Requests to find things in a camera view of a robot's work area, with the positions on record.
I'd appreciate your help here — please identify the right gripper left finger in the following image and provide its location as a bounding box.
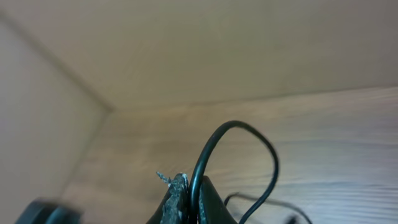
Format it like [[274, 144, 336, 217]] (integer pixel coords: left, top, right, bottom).
[[147, 172, 188, 224]]

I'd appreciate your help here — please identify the thin black usb cable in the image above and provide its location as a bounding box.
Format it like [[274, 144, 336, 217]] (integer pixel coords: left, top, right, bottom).
[[188, 120, 313, 224]]

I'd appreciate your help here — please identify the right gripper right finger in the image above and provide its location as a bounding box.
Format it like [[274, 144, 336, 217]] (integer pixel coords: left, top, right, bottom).
[[198, 176, 238, 224]]

